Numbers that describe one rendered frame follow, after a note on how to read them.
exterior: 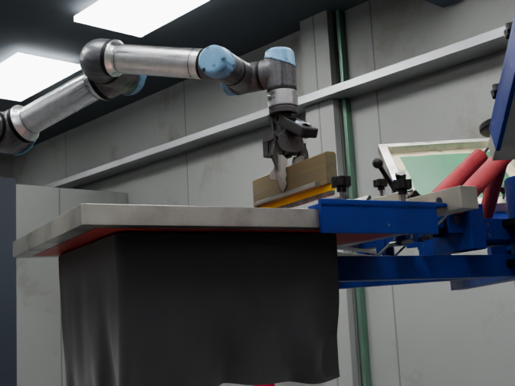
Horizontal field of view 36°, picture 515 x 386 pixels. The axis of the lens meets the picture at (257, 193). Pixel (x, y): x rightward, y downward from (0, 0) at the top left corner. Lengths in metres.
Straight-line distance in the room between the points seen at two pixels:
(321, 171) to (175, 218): 0.45
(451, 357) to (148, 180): 3.97
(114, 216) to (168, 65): 0.65
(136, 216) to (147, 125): 7.01
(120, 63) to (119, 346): 0.83
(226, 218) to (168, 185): 6.51
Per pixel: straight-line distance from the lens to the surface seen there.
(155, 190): 8.19
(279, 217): 1.55
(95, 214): 1.41
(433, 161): 3.62
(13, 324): 2.25
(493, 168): 2.23
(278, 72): 1.97
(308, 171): 1.83
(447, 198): 1.80
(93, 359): 1.65
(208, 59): 1.90
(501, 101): 1.70
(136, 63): 2.03
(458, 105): 5.67
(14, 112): 2.40
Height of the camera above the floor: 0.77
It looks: 9 degrees up
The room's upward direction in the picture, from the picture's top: 3 degrees counter-clockwise
